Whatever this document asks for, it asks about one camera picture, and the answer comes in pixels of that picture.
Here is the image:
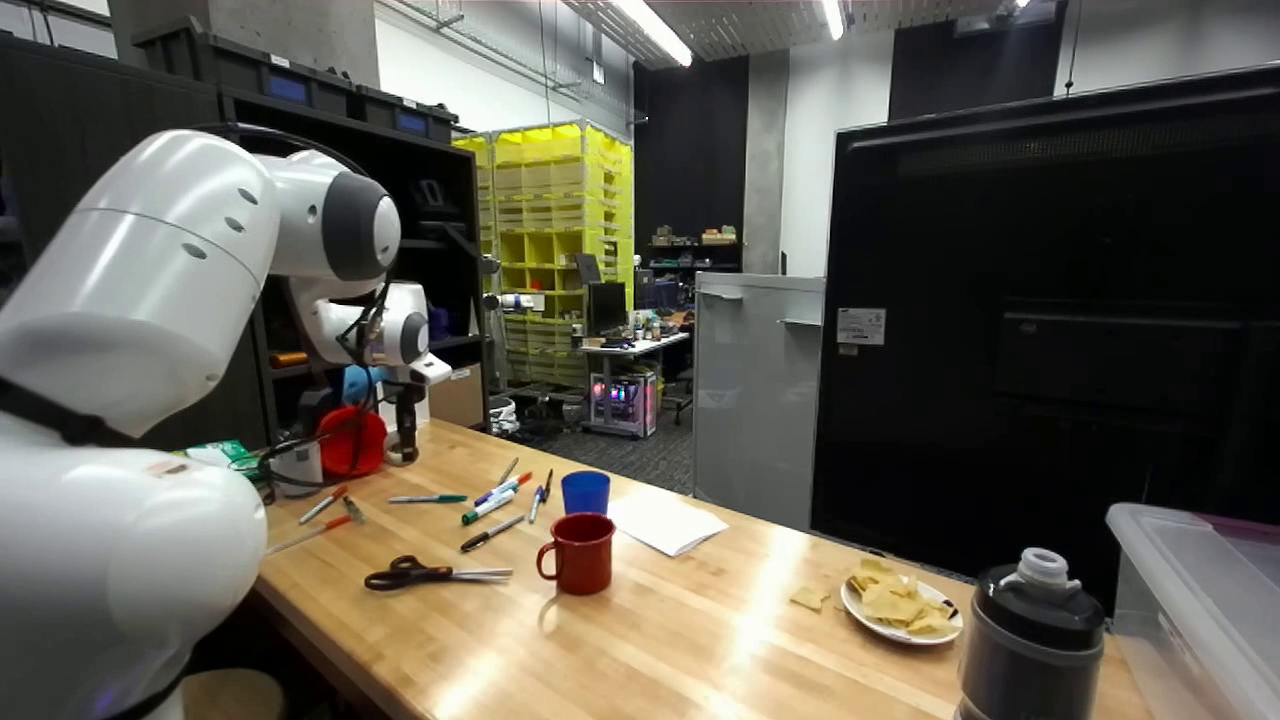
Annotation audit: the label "white marker green cap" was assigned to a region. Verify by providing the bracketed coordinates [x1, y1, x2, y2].
[458, 482, 519, 522]

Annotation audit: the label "desk with monitor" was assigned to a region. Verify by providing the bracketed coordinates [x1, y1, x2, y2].
[574, 277, 700, 440]

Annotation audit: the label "white paper sheet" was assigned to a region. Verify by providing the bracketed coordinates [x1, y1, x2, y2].
[602, 489, 730, 561]

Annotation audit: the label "small cardboard box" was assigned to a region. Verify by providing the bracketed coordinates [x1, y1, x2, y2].
[422, 362, 486, 430]

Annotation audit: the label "plate with chips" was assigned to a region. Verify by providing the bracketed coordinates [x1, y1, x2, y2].
[836, 551, 968, 650]

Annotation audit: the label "black drink bottle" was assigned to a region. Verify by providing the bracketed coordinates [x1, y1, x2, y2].
[951, 542, 1107, 720]

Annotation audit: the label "green Expo marker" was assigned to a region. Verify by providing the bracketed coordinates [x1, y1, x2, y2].
[458, 496, 519, 527]

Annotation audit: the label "loose chip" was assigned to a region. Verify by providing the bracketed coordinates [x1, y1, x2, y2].
[783, 576, 836, 616]

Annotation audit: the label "clear plastic bin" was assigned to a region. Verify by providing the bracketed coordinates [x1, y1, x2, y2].
[1101, 496, 1280, 720]

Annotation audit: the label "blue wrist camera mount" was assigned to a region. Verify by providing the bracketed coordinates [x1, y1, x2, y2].
[334, 361, 391, 407]

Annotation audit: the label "red mug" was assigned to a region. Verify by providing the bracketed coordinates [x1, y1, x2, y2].
[533, 509, 621, 598]

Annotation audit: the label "yellow bin shelf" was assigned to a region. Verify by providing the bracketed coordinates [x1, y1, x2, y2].
[450, 118, 639, 400]

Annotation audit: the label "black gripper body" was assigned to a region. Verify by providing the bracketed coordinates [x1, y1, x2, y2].
[382, 378, 427, 430]

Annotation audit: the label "blue marker with red end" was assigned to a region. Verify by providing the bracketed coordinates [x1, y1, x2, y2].
[472, 469, 536, 511]

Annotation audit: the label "red bag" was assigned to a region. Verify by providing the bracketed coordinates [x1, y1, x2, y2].
[310, 402, 391, 482]

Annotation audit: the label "black scissors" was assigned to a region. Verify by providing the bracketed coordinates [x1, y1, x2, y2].
[358, 551, 515, 594]

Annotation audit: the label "green wipes package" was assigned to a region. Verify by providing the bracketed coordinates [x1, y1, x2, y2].
[183, 434, 264, 482]

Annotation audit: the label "round stool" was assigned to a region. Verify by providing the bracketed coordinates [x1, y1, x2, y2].
[172, 664, 293, 720]

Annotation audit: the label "black cabinet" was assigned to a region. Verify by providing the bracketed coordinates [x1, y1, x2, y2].
[806, 58, 1280, 594]

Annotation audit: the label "orange pen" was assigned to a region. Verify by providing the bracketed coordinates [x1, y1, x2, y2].
[264, 511, 354, 561]

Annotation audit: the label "black Sharpie marker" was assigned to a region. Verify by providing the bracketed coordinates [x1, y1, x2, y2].
[455, 509, 533, 555]

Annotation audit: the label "black shelving unit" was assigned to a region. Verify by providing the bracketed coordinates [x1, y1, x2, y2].
[0, 31, 486, 452]

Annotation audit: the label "blue plastic cup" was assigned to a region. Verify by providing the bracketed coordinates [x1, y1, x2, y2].
[555, 463, 616, 519]

